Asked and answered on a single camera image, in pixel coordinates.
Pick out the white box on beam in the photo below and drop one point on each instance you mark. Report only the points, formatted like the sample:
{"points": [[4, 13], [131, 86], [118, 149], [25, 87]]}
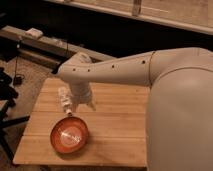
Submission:
{"points": [[34, 33]]}

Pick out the orange ceramic bowl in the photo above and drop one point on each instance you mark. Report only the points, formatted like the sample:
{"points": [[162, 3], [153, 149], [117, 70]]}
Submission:
{"points": [[69, 135]]}

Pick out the black power adapter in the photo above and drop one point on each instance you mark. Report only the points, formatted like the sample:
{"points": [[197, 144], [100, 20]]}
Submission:
{"points": [[17, 80]]}

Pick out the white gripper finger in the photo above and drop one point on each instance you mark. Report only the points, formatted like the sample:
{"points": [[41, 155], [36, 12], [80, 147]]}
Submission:
{"points": [[74, 107], [92, 106]]}

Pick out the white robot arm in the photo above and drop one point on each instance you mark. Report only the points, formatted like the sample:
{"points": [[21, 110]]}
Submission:
{"points": [[179, 114]]}

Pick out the long wooden beam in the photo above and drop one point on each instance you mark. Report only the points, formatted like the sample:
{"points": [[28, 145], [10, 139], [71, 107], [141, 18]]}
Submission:
{"points": [[54, 46]]}

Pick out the wooden ledge with post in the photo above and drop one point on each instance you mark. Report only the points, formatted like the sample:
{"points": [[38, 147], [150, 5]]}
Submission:
{"points": [[193, 15]]}

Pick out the clear plastic bottle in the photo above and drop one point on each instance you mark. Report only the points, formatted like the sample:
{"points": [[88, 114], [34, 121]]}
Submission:
{"points": [[65, 100]]}

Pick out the black chair base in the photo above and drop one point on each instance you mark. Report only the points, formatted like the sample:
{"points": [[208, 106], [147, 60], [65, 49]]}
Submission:
{"points": [[8, 95]]}

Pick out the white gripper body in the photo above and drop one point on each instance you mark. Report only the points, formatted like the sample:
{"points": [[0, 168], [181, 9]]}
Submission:
{"points": [[81, 93]]}

